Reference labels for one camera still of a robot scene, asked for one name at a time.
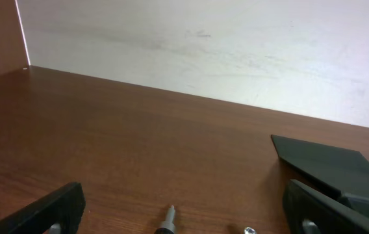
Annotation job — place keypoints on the orange socket bit rail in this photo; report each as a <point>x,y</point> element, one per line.
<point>249,230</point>

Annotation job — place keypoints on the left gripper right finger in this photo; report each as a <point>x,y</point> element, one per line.
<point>309,211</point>

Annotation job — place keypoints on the black open gift box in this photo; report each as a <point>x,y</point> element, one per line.
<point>341,174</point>

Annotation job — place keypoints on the yellow black screwdriver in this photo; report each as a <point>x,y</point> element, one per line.
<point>167,226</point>

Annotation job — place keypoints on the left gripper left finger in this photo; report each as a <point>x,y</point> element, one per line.
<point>64,206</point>

